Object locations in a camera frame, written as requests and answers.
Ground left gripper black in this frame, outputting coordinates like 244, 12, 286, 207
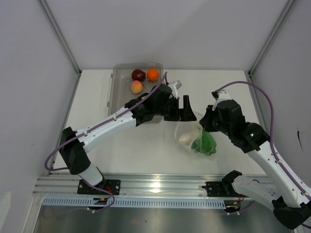
155, 96, 196, 122

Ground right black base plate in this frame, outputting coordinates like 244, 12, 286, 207
201, 181, 248, 198

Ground clear grey plastic bin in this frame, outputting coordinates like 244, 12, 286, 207
108, 63, 164, 116

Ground white radish green leaves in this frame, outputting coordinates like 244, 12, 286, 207
178, 125, 202, 144

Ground left aluminium frame post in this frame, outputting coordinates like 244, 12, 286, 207
37, 0, 82, 76

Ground orange fruit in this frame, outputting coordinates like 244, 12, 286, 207
147, 69, 160, 82

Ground aluminium rail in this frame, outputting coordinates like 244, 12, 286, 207
33, 173, 224, 198

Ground slotted cable duct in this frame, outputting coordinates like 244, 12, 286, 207
42, 196, 226, 209

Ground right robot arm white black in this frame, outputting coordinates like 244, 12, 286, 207
199, 100, 311, 230

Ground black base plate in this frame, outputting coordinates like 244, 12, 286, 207
201, 181, 248, 198
77, 180, 121, 196

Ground dark red apple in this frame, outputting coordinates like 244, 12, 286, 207
131, 69, 146, 82

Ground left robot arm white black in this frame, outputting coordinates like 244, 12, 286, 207
58, 81, 197, 194

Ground green lettuce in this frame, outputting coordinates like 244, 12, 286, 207
191, 132, 217, 156

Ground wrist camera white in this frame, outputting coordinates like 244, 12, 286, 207
212, 90, 231, 101
168, 80, 182, 98

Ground peach fruit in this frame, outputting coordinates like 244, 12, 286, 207
131, 81, 144, 94

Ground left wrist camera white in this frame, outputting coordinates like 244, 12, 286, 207
168, 80, 182, 98

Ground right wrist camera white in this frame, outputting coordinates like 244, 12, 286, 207
212, 90, 231, 101

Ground right aluminium frame post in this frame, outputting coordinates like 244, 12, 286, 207
248, 0, 298, 78

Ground aluminium frame post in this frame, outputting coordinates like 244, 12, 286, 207
37, 0, 82, 76
248, 0, 298, 78

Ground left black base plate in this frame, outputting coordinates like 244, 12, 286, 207
77, 180, 121, 196

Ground clear zip top bag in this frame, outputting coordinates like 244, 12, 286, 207
174, 112, 217, 160

